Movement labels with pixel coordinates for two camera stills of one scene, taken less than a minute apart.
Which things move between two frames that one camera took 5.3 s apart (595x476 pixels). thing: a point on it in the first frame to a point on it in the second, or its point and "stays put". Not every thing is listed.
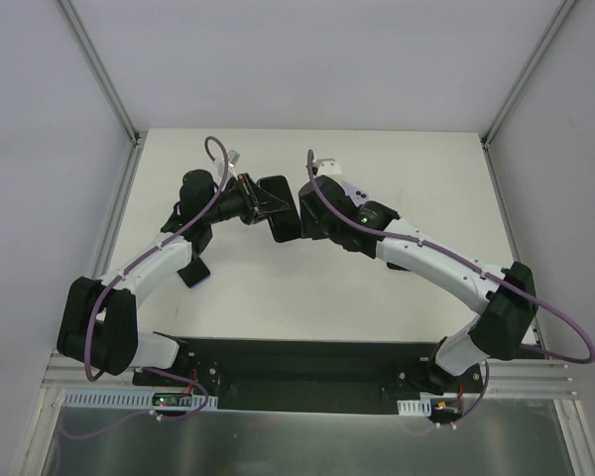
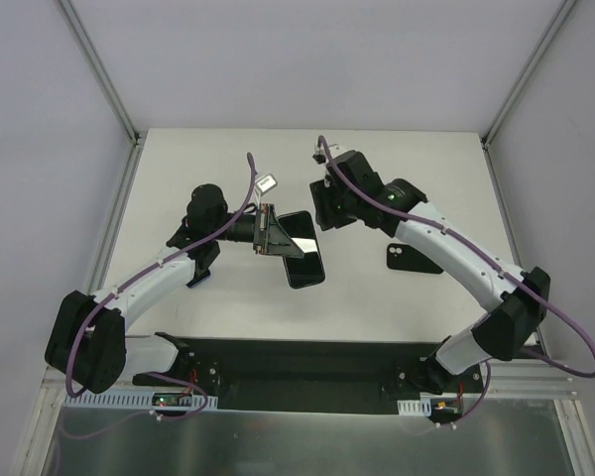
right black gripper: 309,210 to 324,204
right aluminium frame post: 526,74 stays put
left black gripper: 250,199 to 266,229
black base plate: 308,375 stays put
